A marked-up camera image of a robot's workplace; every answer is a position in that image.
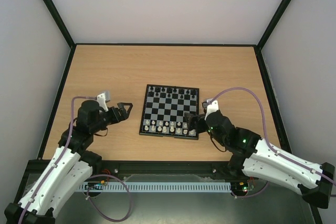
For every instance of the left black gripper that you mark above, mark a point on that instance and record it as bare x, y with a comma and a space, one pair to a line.
124, 115

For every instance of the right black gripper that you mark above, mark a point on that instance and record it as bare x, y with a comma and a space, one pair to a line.
197, 122

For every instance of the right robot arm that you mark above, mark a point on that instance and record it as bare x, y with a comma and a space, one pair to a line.
252, 156

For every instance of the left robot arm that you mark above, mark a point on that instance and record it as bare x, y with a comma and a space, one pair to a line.
71, 165

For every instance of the black white chessboard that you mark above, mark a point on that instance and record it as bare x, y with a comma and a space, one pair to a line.
166, 109

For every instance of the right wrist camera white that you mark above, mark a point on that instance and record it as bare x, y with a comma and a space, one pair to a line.
209, 107

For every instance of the black aluminium frame rail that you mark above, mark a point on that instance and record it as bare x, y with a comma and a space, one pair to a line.
212, 169

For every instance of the light blue cable duct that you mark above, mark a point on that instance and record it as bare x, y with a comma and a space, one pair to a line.
158, 187

